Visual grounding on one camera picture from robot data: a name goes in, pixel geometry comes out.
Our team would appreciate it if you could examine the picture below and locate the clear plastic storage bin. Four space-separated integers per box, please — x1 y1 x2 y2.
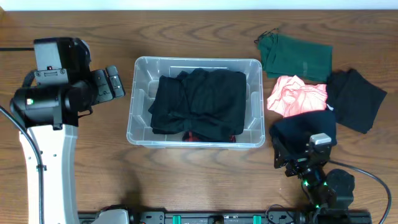
126 56 266 151

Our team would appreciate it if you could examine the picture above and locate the red navy plaid shirt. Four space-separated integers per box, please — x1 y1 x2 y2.
182 131 236 143

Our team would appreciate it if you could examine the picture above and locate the black garment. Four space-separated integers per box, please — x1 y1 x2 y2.
148 68 246 137

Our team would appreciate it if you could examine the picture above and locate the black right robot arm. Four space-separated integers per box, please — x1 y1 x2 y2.
272 133 355 210

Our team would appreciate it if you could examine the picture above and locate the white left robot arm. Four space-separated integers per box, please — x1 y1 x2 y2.
10 65 125 223

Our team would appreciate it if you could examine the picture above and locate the dark navy folded garment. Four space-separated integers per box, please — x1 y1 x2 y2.
269 110 337 153

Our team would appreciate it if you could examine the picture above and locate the black folded cloth far right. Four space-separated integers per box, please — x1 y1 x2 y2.
326 69 387 134

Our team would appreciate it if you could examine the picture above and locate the pink crumpled garment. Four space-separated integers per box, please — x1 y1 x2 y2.
267 75 328 118

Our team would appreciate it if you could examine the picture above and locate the dark green folded garment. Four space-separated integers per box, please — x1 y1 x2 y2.
254 28 333 83

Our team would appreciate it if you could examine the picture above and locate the black mounting rail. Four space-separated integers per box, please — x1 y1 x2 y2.
78 209 372 224

